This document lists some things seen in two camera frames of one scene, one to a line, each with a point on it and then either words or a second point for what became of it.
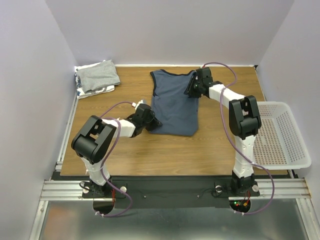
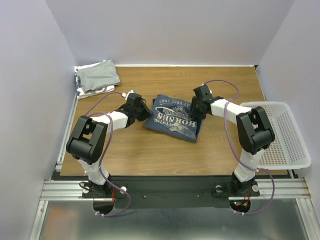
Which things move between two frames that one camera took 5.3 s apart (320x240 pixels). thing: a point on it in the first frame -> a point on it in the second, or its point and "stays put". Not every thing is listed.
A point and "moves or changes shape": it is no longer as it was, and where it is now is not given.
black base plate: (129, 192) stays put
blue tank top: (177, 112) moves or changes shape
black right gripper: (190, 86) -> (194, 110)
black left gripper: (156, 124) -> (147, 113)
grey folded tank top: (98, 76) stays put
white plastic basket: (280, 144) stays put
